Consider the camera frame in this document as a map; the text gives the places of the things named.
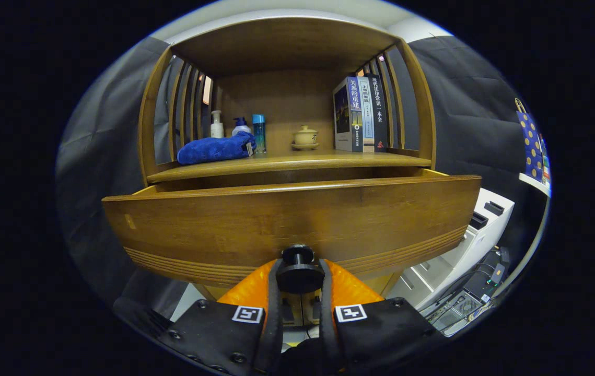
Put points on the white pump bottle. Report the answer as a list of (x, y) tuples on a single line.
[(217, 128)]

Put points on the cream lidded teacup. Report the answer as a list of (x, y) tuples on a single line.
[(305, 137)]

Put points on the white book with dark cover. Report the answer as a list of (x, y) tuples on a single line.
[(343, 115)]

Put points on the wooden countertop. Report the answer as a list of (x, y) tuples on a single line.
[(297, 162)]

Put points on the white bottle with blue cap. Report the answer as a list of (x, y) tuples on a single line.
[(241, 128)]

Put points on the wooden drawer with black knob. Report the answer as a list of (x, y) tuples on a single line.
[(287, 219)]

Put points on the white side table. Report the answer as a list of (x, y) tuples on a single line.
[(535, 184)]

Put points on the black spine book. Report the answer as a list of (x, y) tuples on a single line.
[(379, 115)]

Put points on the blue folded towel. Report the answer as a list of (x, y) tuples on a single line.
[(213, 149)]

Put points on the black computer tower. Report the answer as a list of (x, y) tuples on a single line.
[(464, 303)]

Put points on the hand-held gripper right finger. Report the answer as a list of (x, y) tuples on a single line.
[(370, 339)]

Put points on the blue gold-dotted gift bag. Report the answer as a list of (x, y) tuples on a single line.
[(531, 141)]

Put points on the white storage box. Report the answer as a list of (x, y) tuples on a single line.
[(464, 245)]

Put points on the clear blue bottle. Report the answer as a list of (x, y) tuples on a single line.
[(259, 133)]

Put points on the light blue spine book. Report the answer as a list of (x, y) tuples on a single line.
[(367, 115)]

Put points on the cream saucer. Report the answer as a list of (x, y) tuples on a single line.
[(305, 147)]

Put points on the wooden cabinet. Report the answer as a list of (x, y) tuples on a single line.
[(287, 47)]

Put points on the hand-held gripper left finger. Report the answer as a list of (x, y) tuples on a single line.
[(234, 339)]

